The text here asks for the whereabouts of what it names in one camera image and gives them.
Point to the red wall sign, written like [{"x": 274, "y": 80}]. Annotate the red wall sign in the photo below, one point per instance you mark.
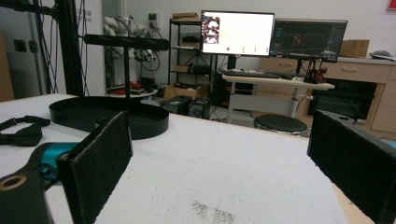
[{"x": 392, "y": 4}]

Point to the black stand with round tray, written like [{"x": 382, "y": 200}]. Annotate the black stand with round tray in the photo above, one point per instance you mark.
[{"x": 93, "y": 112}]

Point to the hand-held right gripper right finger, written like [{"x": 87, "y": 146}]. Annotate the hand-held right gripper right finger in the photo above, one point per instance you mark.
[{"x": 351, "y": 161}]

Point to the wooden cabinet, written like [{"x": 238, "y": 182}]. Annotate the wooden cabinet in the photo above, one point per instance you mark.
[{"x": 358, "y": 70}]

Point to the grey flat object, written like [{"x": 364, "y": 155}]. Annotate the grey flat object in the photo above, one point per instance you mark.
[{"x": 382, "y": 54}]

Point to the round white table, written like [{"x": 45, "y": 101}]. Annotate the round white table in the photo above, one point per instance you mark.
[{"x": 137, "y": 94}]

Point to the flat cardboard box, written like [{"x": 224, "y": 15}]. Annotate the flat cardboard box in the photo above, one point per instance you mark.
[{"x": 186, "y": 16}]

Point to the grey computer case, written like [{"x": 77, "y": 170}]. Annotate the grey computer case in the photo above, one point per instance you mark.
[{"x": 199, "y": 108}]

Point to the black shelf rack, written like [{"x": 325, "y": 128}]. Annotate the black shelf rack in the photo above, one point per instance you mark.
[{"x": 170, "y": 49}]

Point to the black bow tie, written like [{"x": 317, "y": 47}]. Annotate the black bow tie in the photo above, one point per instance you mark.
[{"x": 26, "y": 134}]

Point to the monitor with dark screen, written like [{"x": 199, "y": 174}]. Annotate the monitor with dark screen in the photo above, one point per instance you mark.
[{"x": 308, "y": 39}]

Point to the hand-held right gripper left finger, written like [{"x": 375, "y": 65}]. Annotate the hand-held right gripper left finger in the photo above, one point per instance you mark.
[{"x": 93, "y": 168}]

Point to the red and black device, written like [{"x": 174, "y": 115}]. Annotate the red and black device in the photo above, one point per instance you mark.
[{"x": 316, "y": 74}]

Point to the monitor with white screen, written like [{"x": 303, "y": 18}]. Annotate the monitor with white screen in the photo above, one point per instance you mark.
[{"x": 246, "y": 32}]

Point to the square cardboard box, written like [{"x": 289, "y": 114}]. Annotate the square cardboard box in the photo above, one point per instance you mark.
[{"x": 354, "y": 48}]

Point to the black wall socket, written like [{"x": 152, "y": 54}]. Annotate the black wall socket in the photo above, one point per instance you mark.
[
  {"x": 33, "y": 46},
  {"x": 20, "y": 45}
]

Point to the black keyboard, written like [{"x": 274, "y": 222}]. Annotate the black keyboard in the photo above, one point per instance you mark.
[{"x": 249, "y": 74}]

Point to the black round stool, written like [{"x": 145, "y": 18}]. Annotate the black round stool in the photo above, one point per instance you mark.
[{"x": 280, "y": 123}]

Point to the black metal frame stand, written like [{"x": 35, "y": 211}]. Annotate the black metal frame stand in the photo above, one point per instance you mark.
[{"x": 70, "y": 46}]

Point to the open cardboard box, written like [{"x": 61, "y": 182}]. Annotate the open cardboard box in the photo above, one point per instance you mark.
[{"x": 177, "y": 91}]

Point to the light wooden desk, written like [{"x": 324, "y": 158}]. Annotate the light wooden desk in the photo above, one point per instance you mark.
[{"x": 280, "y": 82}]

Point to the black computer tower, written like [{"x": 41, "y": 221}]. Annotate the black computer tower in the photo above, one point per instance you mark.
[{"x": 177, "y": 104}]

